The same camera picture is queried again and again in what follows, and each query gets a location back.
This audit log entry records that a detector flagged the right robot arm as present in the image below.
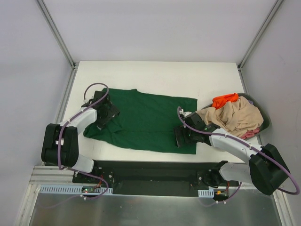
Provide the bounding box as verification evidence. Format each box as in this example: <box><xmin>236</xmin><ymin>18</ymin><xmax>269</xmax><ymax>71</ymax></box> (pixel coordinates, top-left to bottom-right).
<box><xmin>174</xmin><ymin>108</ymin><xmax>293</xmax><ymax>195</ymax></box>

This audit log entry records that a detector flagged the left white cable duct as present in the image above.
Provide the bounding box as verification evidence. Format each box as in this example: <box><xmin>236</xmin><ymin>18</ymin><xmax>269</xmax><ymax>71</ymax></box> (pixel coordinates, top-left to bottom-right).
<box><xmin>40</xmin><ymin>185</ymin><xmax>113</xmax><ymax>196</ymax></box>

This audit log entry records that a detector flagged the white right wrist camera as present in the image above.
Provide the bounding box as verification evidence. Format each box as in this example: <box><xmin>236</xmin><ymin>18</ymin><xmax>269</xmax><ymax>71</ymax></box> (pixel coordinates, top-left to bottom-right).
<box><xmin>179</xmin><ymin>109</ymin><xmax>191</xmax><ymax>119</ymax></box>

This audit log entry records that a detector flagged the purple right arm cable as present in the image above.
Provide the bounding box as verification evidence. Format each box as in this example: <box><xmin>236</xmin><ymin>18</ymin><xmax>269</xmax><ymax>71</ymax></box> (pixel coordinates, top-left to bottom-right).
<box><xmin>176</xmin><ymin>106</ymin><xmax>297</xmax><ymax>207</ymax></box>

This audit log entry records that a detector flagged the beige t shirt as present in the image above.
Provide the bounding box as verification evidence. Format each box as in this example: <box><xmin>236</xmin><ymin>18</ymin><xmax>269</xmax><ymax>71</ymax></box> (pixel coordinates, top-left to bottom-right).
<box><xmin>196</xmin><ymin>97</ymin><xmax>264</xmax><ymax>138</ymax></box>

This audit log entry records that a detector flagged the orange t shirt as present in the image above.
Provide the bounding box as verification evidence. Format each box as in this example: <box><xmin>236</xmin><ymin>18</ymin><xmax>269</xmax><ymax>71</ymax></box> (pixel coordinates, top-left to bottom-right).
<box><xmin>211</xmin><ymin>93</ymin><xmax>239</xmax><ymax>109</ymax></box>

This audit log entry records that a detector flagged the aluminium side rail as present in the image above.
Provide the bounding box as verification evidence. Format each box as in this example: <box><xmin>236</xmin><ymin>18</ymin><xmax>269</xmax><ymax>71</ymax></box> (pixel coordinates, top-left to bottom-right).
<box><xmin>238</xmin><ymin>69</ymin><xmax>270</xmax><ymax>170</ymax></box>
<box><xmin>47</xmin><ymin>65</ymin><xmax>78</xmax><ymax>125</ymax></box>

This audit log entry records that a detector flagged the aluminium frame post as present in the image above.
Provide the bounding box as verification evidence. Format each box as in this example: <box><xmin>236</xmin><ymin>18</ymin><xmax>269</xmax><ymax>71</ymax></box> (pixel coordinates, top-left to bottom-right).
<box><xmin>35</xmin><ymin>0</ymin><xmax>76</xmax><ymax>69</ymax></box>
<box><xmin>238</xmin><ymin>0</ymin><xmax>285</xmax><ymax>71</ymax></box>

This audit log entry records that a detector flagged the left aluminium frame post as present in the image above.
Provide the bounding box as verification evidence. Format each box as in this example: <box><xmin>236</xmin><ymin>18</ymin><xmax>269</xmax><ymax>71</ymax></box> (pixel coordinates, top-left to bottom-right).
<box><xmin>35</xmin><ymin>0</ymin><xmax>76</xmax><ymax>69</ymax></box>

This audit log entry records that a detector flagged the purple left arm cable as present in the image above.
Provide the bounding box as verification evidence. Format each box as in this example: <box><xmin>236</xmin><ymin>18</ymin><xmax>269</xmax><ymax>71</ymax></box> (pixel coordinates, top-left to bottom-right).
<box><xmin>44</xmin><ymin>82</ymin><xmax>110</xmax><ymax>209</ymax></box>

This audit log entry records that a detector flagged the pink t shirt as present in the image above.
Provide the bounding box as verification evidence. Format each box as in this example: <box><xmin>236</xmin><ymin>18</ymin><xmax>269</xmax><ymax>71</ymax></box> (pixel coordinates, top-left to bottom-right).
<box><xmin>241</xmin><ymin>128</ymin><xmax>260</xmax><ymax>140</ymax></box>

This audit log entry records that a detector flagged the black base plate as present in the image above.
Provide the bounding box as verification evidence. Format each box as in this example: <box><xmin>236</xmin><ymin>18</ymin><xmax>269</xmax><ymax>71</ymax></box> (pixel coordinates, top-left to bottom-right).
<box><xmin>46</xmin><ymin>159</ymin><xmax>243</xmax><ymax>196</ymax></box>

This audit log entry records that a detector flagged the right aluminium frame post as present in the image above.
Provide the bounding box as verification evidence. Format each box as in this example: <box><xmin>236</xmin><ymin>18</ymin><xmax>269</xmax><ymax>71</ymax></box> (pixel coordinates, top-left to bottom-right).
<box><xmin>238</xmin><ymin>0</ymin><xmax>285</xmax><ymax>71</ymax></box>

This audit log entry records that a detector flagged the left aluminium side rail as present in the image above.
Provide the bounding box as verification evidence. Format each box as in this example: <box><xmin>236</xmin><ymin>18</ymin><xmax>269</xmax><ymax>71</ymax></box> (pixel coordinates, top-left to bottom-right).
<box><xmin>47</xmin><ymin>65</ymin><xmax>78</xmax><ymax>125</ymax></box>

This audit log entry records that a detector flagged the right aluminium side rail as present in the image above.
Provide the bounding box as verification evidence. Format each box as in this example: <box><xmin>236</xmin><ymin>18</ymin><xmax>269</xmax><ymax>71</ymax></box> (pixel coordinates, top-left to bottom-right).
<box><xmin>238</xmin><ymin>69</ymin><xmax>270</xmax><ymax>170</ymax></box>

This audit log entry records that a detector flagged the right white cable duct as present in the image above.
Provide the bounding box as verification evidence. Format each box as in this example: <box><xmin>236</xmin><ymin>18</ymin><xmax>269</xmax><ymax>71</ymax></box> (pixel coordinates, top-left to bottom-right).
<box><xmin>198</xmin><ymin>189</ymin><xmax>214</xmax><ymax>198</ymax></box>

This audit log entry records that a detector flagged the green t shirt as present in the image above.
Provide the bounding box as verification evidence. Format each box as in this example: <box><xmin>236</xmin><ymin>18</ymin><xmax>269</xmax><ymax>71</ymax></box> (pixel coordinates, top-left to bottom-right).
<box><xmin>83</xmin><ymin>89</ymin><xmax>197</xmax><ymax>154</ymax></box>

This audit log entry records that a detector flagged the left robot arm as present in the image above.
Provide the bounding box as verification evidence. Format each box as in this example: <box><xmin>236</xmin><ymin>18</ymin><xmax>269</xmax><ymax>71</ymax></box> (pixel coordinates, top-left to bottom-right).
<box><xmin>41</xmin><ymin>89</ymin><xmax>120</xmax><ymax>183</ymax></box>

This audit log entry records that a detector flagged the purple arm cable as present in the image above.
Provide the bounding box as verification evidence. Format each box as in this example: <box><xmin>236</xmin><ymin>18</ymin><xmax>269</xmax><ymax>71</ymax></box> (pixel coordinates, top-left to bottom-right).
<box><xmin>44</xmin><ymin>82</ymin><xmax>110</xmax><ymax>209</ymax></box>
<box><xmin>176</xmin><ymin>106</ymin><xmax>297</xmax><ymax>207</ymax></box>

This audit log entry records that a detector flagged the front aluminium rail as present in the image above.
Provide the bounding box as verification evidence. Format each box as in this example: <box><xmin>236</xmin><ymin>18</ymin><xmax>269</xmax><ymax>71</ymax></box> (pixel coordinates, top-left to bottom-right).
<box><xmin>29</xmin><ymin>165</ymin><xmax>285</xmax><ymax>189</ymax></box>

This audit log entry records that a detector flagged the grey laundry basket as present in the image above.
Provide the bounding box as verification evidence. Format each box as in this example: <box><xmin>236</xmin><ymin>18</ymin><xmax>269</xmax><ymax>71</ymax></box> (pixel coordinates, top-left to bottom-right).
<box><xmin>206</xmin><ymin>92</ymin><xmax>271</xmax><ymax>142</ymax></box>

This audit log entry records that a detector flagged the white cable duct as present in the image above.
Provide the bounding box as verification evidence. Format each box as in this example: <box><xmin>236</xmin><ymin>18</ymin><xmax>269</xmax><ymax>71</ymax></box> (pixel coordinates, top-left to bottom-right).
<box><xmin>198</xmin><ymin>189</ymin><xmax>214</xmax><ymax>198</ymax></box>
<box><xmin>40</xmin><ymin>185</ymin><xmax>113</xmax><ymax>196</ymax></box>

